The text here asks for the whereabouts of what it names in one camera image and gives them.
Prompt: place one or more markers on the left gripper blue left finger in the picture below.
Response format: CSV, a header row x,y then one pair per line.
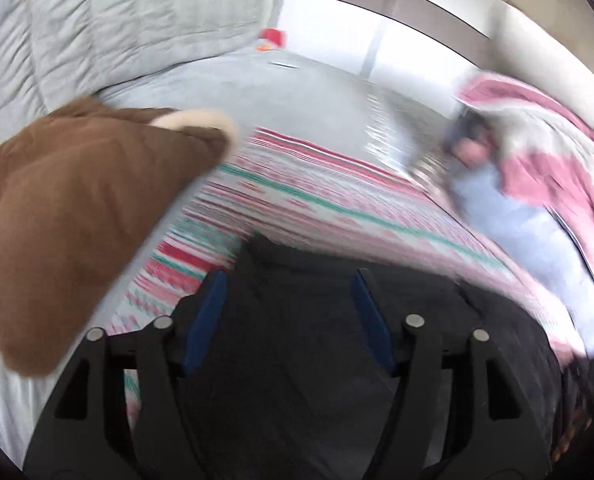
x,y
115,412

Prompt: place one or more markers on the patterned white red green blanket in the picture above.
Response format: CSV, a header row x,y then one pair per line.
x,y
302,195

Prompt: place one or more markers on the small red object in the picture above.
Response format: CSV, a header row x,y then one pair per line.
x,y
271,39

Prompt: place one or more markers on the black quilted puffer jacket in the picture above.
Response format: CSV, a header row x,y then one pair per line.
x,y
290,389

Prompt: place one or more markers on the light blue folded garment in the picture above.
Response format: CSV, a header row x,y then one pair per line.
x,y
531,237

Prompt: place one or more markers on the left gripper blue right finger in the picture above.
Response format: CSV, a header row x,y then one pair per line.
x,y
491,430

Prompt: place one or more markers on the grey pink plush toy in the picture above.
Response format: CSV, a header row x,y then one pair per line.
x,y
469,140

